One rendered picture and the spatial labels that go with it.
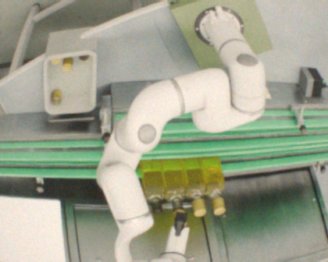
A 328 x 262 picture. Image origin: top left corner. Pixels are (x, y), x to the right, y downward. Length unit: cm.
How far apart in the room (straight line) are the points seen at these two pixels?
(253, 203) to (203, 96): 65
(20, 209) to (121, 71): 58
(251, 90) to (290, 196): 65
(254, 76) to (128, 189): 39
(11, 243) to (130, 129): 66
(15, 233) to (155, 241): 48
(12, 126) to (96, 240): 48
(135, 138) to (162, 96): 11
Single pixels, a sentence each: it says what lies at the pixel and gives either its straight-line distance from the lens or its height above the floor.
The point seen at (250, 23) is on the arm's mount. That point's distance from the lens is 154.
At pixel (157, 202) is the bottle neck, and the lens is 150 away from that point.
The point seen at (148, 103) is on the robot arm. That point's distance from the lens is 116.
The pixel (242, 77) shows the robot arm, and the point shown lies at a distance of 125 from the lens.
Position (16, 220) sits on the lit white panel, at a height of 110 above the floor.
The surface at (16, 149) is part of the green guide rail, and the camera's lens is 164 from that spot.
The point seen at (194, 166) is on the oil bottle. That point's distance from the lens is 159.
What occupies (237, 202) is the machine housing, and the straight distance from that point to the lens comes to 177.
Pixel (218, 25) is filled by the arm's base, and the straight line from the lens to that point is 144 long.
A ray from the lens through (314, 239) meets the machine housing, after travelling 171.
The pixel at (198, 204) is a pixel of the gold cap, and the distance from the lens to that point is 150.
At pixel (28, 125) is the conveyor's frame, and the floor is 82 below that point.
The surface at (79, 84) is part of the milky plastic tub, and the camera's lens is 165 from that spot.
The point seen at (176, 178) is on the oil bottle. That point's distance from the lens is 156.
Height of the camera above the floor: 211
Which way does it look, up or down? 48 degrees down
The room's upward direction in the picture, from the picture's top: 169 degrees clockwise
